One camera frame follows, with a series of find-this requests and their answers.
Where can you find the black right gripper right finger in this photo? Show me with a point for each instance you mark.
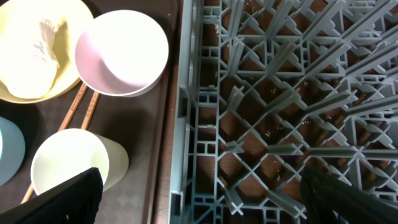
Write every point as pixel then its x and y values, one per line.
pixel 329 200

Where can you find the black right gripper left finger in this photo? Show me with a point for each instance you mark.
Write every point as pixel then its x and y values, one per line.
pixel 75 201

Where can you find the pale green cup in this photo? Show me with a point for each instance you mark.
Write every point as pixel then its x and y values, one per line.
pixel 70 152

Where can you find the light blue bowl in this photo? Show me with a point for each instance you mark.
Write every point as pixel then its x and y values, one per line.
pixel 12 149

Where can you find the white napkin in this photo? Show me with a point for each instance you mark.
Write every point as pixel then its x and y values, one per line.
pixel 28 63

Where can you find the grey dishwasher rack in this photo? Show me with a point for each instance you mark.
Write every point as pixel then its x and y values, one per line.
pixel 266 88

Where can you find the right wooden chopstick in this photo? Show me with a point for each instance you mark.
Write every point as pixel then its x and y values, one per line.
pixel 90 110

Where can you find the wooden chopstick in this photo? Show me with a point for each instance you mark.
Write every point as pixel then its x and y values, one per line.
pixel 66 121
pixel 90 110

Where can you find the brown serving tray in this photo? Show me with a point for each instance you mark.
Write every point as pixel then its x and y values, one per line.
pixel 136 123

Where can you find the left wooden chopstick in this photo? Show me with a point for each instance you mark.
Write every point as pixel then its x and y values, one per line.
pixel 66 121

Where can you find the pink bowl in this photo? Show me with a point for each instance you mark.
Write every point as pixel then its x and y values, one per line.
pixel 122 53

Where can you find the yellow plate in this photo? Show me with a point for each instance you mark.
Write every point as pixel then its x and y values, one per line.
pixel 72 17

